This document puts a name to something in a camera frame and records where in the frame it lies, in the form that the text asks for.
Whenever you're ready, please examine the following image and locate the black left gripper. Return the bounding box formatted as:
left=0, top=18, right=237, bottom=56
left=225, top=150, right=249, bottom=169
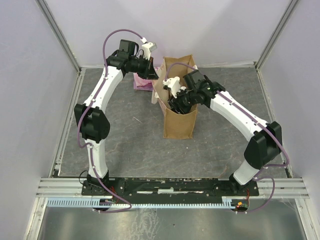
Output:
left=128, top=54, right=158, bottom=80

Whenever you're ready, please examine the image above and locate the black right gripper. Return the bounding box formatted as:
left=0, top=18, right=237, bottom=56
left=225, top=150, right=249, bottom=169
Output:
left=166, top=87, right=197, bottom=120

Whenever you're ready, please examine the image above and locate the beige canvas tote bag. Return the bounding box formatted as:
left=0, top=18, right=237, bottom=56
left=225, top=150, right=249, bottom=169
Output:
left=151, top=54, right=198, bottom=140

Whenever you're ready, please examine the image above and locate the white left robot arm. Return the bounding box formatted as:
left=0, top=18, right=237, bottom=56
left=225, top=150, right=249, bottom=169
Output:
left=74, top=39, right=159, bottom=195

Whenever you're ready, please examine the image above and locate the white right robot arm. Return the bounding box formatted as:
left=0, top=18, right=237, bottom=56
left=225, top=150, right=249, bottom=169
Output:
left=162, top=70, right=282, bottom=196

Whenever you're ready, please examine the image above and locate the pink printed tissue pack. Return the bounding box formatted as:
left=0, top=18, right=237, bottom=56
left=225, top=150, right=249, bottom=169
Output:
left=133, top=73, right=153, bottom=92

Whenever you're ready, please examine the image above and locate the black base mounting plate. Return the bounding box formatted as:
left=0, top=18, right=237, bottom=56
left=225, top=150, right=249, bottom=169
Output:
left=80, top=177, right=259, bottom=205

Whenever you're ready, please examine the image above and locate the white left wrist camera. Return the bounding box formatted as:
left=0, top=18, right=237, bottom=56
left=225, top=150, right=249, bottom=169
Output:
left=141, top=37, right=157, bottom=60

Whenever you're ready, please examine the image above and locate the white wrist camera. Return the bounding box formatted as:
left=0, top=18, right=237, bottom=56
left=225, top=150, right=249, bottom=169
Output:
left=162, top=76, right=187, bottom=99
left=141, top=37, right=157, bottom=60

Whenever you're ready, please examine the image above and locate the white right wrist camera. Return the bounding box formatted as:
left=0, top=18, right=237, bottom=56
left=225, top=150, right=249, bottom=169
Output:
left=162, top=76, right=187, bottom=99

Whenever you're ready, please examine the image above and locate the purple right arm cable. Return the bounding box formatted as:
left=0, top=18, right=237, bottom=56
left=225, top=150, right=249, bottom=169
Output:
left=163, top=62, right=291, bottom=213

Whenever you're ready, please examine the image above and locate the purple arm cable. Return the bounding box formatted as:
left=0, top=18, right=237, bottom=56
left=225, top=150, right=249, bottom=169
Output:
left=163, top=62, right=291, bottom=213
left=76, top=29, right=146, bottom=213

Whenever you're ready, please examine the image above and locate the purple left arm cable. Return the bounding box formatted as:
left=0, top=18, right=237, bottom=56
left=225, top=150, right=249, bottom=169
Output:
left=76, top=29, right=146, bottom=213

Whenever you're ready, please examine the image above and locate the aluminium frame post left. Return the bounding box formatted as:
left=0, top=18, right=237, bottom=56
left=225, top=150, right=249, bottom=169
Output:
left=35, top=0, right=81, bottom=72

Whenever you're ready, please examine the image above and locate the aluminium frame post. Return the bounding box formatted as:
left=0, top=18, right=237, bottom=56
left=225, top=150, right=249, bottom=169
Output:
left=35, top=0, right=81, bottom=72
left=254, top=0, right=300, bottom=72

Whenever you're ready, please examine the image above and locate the aluminium frame post right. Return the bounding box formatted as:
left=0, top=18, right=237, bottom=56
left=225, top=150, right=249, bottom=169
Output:
left=254, top=0, right=300, bottom=72

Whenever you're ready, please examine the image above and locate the aluminium frame rail front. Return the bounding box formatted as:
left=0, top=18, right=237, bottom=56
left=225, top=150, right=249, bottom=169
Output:
left=36, top=178, right=309, bottom=199

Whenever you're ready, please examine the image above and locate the light blue cable duct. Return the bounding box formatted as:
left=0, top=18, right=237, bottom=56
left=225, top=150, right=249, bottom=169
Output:
left=46, top=196, right=248, bottom=208

